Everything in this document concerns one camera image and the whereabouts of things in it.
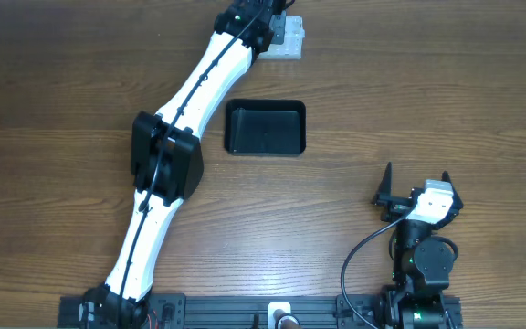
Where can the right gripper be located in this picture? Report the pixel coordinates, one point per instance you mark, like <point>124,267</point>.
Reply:
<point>395,204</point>

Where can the clear test tube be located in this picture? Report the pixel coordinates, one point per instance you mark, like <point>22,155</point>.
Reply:
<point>240,132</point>

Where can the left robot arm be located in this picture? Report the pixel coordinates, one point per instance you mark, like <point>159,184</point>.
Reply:
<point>217,73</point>

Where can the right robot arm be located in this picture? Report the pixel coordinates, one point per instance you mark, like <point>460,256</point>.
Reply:
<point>429,265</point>

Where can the black tray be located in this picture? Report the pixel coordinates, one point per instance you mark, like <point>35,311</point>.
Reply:
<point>272,132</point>

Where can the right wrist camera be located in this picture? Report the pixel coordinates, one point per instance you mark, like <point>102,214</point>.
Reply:
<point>433,201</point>

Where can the mounting rail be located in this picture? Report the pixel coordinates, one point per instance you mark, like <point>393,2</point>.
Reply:
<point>226,313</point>

